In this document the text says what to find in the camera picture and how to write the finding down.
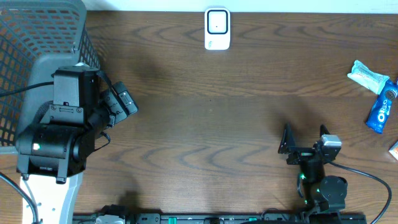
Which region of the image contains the white barcode scanner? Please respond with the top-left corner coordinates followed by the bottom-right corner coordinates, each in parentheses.
top-left (204, 7), bottom-right (231, 50)

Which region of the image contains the small orange snack box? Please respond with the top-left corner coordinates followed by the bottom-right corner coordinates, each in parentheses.
top-left (389, 142), bottom-right (398, 160)

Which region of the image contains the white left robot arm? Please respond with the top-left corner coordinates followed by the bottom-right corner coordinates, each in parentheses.
top-left (16, 65), bottom-right (138, 223)

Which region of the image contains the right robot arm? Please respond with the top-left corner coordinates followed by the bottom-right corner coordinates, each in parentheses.
top-left (278, 124), bottom-right (348, 223)

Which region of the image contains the blue Oreo cookie pack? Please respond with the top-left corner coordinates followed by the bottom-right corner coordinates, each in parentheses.
top-left (366, 80), bottom-right (397, 134)

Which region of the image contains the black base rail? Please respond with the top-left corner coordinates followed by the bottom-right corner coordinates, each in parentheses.
top-left (72, 211), bottom-right (367, 224)

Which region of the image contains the grey plastic mesh basket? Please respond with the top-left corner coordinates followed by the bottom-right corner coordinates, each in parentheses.
top-left (1, 0), bottom-right (101, 155)

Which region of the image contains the mint green snack packet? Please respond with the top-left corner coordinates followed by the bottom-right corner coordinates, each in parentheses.
top-left (347, 60), bottom-right (390, 95)

